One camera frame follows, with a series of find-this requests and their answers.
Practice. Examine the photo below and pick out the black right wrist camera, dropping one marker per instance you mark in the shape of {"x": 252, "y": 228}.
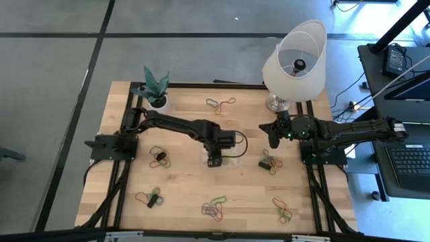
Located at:
{"x": 284, "y": 117}

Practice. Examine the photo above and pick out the white lampshade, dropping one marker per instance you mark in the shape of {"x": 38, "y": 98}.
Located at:
{"x": 289, "y": 87}

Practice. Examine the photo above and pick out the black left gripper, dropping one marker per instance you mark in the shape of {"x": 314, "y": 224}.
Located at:
{"x": 215, "y": 138}

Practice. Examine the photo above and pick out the black vertical pole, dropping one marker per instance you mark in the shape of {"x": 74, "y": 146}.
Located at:
{"x": 399, "y": 25}

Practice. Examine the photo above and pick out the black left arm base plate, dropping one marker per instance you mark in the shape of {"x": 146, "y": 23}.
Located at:
{"x": 111, "y": 149}

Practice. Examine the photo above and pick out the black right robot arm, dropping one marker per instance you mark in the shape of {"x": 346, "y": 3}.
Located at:
{"x": 352, "y": 129}

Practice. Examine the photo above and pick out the black rolling desk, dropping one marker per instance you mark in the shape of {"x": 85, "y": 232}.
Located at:
{"x": 378, "y": 161}

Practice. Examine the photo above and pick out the white paper sheet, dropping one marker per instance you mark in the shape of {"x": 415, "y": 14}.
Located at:
{"x": 351, "y": 151}

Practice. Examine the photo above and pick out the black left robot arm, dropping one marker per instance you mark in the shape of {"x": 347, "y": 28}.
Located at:
{"x": 174, "y": 124}

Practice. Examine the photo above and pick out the black caster wheel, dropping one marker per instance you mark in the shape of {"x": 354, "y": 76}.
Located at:
{"x": 376, "y": 195}

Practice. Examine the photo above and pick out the green snake plant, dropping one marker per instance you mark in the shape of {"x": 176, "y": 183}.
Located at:
{"x": 152, "y": 85}

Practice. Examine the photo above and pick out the white round plant pot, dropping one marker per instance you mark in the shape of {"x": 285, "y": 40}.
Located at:
{"x": 165, "y": 106}

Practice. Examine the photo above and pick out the grey chair leg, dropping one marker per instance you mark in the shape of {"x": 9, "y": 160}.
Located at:
{"x": 10, "y": 154}

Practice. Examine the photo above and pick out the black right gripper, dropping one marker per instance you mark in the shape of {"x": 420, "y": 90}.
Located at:
{"x": 299, "y": 129}

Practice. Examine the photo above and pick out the black keyboard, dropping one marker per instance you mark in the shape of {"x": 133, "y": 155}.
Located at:
{"x": 410, "y": 161}

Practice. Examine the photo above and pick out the black monitor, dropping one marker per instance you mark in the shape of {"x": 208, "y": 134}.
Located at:
{"x": 413, "y": 89}

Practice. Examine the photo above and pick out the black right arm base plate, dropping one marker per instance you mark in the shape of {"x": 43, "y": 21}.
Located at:
{"x": 332, "y": 158}

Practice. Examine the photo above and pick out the silver lamp base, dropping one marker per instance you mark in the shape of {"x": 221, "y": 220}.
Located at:
{"x": 277, "y": 105}

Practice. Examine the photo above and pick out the clear plastic bin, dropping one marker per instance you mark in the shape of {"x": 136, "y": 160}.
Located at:
{"x": 203, "y": 158}

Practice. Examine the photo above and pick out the black power adapter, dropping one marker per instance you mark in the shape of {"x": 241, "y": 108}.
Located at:
{"x": 393, "y": 62}

